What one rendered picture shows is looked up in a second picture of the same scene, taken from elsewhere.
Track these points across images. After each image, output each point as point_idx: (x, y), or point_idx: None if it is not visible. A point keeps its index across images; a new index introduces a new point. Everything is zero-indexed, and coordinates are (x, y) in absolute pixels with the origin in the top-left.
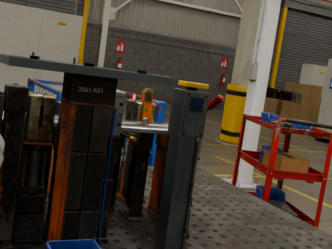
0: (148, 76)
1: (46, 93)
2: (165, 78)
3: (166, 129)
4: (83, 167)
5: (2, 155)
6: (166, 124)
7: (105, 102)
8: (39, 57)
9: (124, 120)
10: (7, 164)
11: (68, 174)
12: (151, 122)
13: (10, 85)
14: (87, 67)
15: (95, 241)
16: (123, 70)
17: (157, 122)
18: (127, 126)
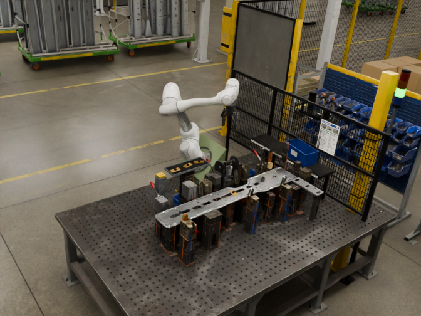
0: (171, 165)
1: (205, 182)
2: (167, 167)
3: (170, 209)
4: None
5: (179, 149)
6: (172, 221)
7: None
8: (198, 160)
9: (190, 216)
10: None
11: None
12: (178, 220)
13: (209, 173)
14: (185, 161)
15: (177, 200)
16: (181, 172)
17: (176, 222)
18: (183, 204)
